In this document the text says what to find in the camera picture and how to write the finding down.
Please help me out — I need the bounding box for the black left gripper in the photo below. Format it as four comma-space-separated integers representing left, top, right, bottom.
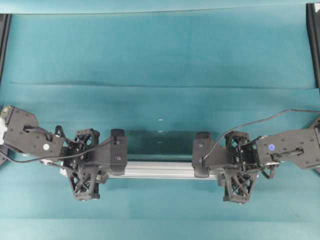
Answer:
62, 128, 125, 201

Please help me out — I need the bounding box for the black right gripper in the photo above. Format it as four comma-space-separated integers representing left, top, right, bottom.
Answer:
194, 130, 265, 204

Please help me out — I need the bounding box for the silver aluminium extrusion rail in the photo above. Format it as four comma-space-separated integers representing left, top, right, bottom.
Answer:
59, 161, 227, 180

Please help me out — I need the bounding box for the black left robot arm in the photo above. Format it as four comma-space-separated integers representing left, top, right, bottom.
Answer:
0, 105, 128, 201

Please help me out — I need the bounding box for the teal table cloth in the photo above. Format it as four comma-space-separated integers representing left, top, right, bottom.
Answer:
0, 0, 320, 240

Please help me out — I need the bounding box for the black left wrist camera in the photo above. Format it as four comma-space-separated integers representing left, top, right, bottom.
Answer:
88, 137, 128, 168

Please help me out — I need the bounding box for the black right camera cable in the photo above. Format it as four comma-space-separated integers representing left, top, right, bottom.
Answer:
201, 108, 320, 161

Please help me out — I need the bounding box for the black camera cable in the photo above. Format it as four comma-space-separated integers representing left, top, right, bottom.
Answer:
7, 126, 113, 163
201, 108, 320, 161

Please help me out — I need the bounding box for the black left camera cable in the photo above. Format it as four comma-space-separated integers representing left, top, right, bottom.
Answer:
7, 126, 113, 163

